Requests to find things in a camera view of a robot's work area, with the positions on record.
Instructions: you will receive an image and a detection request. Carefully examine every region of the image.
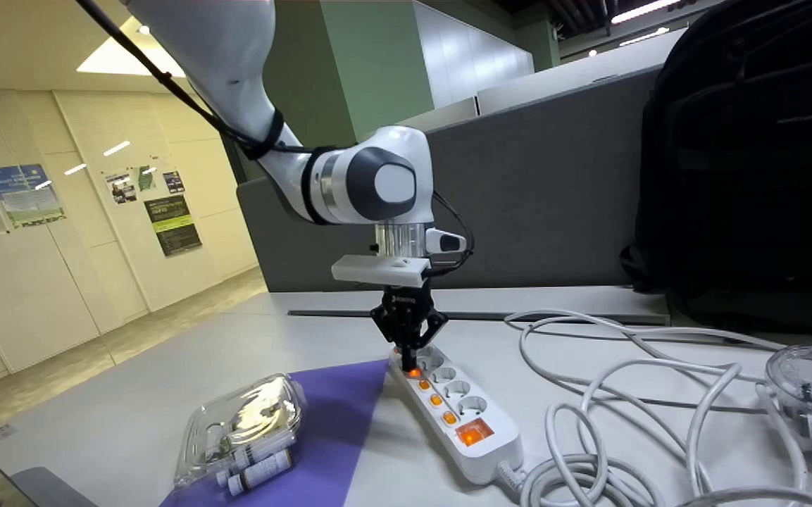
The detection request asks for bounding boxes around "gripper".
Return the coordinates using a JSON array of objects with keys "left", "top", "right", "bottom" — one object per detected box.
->
[{"left": 370, "top": 284, "right": 449, "bottom": 353}]

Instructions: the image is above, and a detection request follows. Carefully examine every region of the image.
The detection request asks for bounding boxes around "white power strip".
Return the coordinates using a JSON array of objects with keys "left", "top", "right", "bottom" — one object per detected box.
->
[{"left": 387, "top": 344, "right": 525, "bottom": 487}]

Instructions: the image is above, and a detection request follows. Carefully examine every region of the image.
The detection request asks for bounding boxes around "purple mat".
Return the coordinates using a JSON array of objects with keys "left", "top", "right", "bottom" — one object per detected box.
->
[{"left": 158, "top": 358, "right": 391, "bottom": 507}]

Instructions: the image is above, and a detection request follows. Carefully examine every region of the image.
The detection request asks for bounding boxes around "grey desk partition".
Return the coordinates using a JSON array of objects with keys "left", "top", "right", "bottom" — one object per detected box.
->
[{"left": 236, "top": 66, "right": 671, "bottom": 294}]

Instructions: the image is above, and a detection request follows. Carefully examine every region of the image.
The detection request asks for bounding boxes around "small white labelled bottle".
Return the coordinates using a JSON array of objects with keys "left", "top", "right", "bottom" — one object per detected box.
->
[
  {"left": 214, "top": 435, "right": 291, "bottom": 487},
  {"left": 226, "top": 449, "right": 294, "bottom": 497}
]

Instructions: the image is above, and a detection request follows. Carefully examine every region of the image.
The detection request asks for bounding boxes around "black poster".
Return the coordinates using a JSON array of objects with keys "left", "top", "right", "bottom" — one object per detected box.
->
[{"left": 143, "top": 194, "right": 204, "bottom": 258}]

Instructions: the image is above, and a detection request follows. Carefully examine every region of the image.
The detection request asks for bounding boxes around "row of small posters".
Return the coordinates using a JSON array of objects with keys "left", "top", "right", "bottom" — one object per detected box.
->
[{"left": 104, "top": 165, "right": 158, "bottom": 206}]

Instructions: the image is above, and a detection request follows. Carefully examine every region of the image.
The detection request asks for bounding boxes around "black backpack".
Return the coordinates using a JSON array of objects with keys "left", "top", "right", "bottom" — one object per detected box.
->
[{"left": 619, "top": 0, "right": 812, "bottom": 336}]

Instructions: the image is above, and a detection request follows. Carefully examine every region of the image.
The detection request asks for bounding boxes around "round clear plastic container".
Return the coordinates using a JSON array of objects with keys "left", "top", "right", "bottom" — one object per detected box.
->
[{"left": 764, "top": 343, "right": 812, "bottom": 453}]

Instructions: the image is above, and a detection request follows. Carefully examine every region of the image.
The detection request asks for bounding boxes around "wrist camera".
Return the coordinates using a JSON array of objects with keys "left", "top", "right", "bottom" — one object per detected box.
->
[{"left": 331, "top": 254, "right": 432, "bottom": 288}]

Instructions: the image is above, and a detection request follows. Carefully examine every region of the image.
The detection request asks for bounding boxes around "white cable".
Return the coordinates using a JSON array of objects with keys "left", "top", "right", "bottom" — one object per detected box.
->
[{"left": 496, "top": 308, "right": 812, "bottom": 507}]

